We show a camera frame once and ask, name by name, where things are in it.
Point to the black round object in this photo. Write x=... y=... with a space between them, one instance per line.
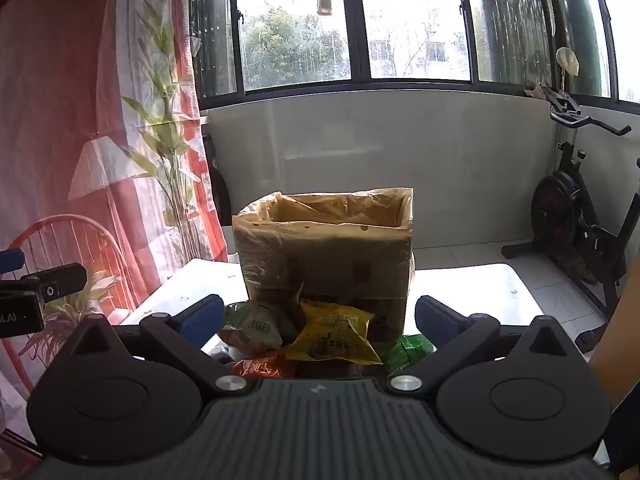
x=219 y=190

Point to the brown flat object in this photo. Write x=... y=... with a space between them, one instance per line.
x=615 y=350

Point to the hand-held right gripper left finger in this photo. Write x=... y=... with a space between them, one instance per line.
x=202 y=319

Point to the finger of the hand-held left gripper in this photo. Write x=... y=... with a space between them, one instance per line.
x=10 y=261
x=65 y=281

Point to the black exercise bike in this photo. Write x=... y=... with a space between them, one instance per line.
x=555 y=205

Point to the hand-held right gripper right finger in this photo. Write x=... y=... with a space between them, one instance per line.
x=437 y=319

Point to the bright green striped packet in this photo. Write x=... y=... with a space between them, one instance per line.
x=407 y=352

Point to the red snack packet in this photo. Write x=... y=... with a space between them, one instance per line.
x=262 y=367

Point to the white bag on pole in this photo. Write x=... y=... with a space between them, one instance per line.
x=567 y=60

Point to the yellow snack packet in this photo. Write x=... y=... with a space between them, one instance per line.
x=332 y=335

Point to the red printed curtain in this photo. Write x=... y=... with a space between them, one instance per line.
x=50 y=110

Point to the brown cardboard box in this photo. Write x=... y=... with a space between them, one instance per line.
x=380 y=305

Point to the clear plastic liner bag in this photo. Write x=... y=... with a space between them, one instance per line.
x=300 y=245

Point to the small grey cloth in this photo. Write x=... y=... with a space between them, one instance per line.
x=194 y=45

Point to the black framed window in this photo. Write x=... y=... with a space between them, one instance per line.
x=290 y=35

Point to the pale green snack packet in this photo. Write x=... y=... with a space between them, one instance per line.
x=255 y=325

